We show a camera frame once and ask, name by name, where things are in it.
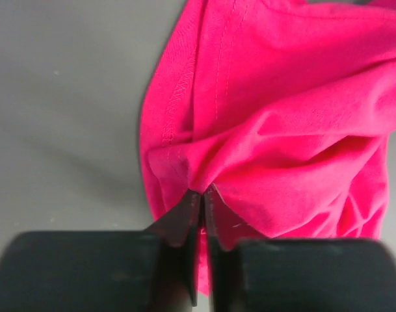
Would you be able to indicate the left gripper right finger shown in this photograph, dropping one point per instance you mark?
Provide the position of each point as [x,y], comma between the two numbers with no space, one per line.
[251,272]

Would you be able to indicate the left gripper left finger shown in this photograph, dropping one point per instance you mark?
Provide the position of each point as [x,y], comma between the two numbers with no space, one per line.
[148,270]

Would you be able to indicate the pink t shirt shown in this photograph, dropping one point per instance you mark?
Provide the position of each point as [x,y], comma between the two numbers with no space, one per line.
[285,106]

